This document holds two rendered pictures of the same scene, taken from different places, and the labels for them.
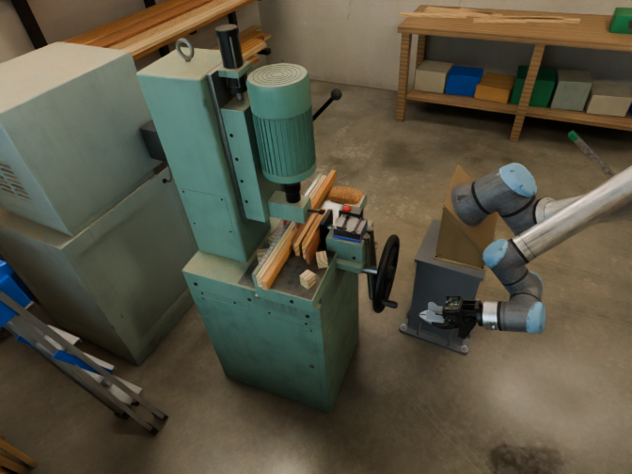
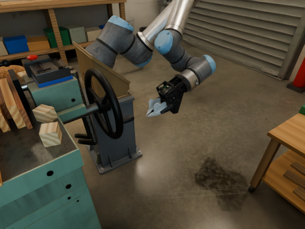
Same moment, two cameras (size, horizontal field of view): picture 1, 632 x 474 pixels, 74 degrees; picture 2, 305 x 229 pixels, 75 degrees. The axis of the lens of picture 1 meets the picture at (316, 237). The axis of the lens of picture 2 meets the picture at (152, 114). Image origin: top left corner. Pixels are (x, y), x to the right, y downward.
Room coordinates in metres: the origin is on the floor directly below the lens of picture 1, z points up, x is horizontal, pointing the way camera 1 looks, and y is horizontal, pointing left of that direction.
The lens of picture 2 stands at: (0.54, 0.24, 1.24)
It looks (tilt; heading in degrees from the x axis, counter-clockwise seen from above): 36 degrees down; 297
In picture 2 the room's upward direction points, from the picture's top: straight up
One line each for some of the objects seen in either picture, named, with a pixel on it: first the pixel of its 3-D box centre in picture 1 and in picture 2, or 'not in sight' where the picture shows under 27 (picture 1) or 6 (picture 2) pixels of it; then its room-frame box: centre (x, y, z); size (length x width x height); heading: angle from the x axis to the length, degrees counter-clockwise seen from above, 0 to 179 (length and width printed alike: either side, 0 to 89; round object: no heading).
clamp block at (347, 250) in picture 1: (350, 238); (53, 89); (1.10, -0.12, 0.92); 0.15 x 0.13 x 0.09; 155
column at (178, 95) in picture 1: (215, 165); not in sight; (1.28, 0.33, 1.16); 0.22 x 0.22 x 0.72; 65
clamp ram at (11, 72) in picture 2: (334, 228); (29, 85); (1.13, -0.07, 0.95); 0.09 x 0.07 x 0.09; 155
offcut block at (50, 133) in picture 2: (308, 279); (51, 134); (0.92, 0.04, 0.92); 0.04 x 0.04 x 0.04; 44
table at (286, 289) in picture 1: (328, 242); (30, 109); (1.14, -0.05, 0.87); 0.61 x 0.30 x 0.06; 155
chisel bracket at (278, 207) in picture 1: (290, 208); not in sight; (1.17, 0.08, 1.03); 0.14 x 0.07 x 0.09; 65
